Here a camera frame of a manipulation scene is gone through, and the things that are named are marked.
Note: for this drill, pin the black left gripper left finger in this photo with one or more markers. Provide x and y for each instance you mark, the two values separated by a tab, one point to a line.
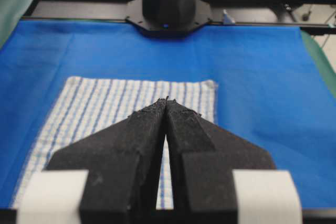
108	177

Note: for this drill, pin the white blue striped towel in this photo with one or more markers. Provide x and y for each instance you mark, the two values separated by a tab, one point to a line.
85	106

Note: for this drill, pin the blue table cloth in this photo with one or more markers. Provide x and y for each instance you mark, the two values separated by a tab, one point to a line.
270	88

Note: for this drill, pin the black aluminium table frame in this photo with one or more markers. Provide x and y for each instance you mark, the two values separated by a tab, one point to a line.
225	12

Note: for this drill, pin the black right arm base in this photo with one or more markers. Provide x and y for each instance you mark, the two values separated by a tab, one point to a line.
168	18

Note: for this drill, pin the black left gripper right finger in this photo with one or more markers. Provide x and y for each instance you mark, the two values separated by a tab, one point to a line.
218	177

